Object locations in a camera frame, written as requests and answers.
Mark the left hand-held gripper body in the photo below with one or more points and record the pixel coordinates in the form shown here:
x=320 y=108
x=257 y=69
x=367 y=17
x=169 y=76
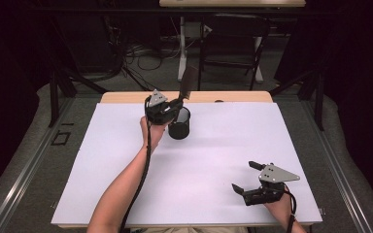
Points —
x=158 y=111

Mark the person's left hand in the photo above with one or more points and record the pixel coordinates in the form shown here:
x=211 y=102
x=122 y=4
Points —
x=153 y=132

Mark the black comb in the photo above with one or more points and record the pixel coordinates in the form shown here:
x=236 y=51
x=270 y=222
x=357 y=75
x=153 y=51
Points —
x=187 y=82

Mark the person's beige pants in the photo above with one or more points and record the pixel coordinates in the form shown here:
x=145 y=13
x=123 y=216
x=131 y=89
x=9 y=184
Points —
x=191 y=230

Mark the wooden table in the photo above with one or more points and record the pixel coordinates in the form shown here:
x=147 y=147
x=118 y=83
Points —
x=126 y=96

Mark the metal floor rail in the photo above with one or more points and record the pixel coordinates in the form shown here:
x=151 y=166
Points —
x=336 y=165
x=29 y=168

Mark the black metal stand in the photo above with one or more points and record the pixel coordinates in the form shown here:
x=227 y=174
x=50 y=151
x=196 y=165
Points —
x=319 y=97
x=54 y=97

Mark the black folding chair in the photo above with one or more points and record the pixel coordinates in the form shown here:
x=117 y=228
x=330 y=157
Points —
x=233 y=29

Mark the white desk leg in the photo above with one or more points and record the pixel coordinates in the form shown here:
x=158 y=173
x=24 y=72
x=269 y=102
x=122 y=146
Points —
x=182 y=48
x=259 y=64

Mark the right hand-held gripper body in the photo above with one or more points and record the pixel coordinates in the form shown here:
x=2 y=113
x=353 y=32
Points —
x=272 y=186

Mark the white table mat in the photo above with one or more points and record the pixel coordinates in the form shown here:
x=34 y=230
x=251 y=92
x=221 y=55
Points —
x=207 y=168

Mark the black mesh pen cup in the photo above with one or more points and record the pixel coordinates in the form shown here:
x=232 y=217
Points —
x=179 y=127

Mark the person's right hand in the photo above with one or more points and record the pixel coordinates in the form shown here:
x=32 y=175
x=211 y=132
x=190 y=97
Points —
x=280 y=208

